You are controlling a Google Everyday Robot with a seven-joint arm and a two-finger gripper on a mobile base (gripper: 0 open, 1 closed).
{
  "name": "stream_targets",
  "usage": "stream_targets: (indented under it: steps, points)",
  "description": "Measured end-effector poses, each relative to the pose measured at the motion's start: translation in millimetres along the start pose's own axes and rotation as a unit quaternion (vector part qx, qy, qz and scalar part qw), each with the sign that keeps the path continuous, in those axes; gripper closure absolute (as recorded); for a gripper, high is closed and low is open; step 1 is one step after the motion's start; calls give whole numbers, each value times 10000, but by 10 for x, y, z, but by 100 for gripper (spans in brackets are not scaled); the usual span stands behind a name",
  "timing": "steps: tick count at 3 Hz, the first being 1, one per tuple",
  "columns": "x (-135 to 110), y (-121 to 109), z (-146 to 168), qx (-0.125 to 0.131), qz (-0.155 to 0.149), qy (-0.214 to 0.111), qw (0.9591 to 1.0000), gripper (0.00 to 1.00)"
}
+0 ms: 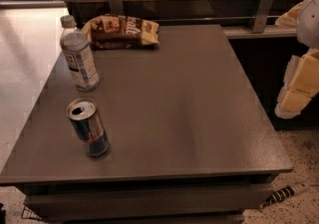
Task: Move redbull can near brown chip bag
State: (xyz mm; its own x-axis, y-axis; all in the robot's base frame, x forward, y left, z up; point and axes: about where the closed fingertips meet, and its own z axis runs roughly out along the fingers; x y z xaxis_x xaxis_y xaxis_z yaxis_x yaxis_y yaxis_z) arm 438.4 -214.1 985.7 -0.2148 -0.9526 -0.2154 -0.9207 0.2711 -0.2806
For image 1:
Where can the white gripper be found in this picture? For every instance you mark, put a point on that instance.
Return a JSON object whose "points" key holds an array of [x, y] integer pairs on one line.
{"points": [[309, 22]]}

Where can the redbull can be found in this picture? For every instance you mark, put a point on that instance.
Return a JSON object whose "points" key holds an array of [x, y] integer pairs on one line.
{"points": [[85, 119]]}

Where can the right metal wall bracket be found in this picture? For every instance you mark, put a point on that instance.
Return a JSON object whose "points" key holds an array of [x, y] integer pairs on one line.
{"points": [[259, 19]]}

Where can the wire rack under table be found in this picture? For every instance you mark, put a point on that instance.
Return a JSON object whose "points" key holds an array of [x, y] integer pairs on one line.
{"points": [[29, 214]]}

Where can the left metal wall bracket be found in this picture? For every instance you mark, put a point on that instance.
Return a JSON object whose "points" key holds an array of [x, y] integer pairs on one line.
{"points": [[116, 6]]}

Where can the metal wall bracket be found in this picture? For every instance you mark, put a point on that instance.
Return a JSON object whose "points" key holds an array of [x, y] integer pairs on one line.
{"points": [[116, 6], [259, 19]]}

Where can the brown chip bag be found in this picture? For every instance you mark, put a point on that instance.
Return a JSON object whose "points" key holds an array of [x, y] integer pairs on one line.
{"points": [[109, 31]]}

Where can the clear plastic water bottle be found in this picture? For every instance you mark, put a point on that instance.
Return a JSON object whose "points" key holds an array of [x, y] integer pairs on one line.
{"points": [[78, 54]]}

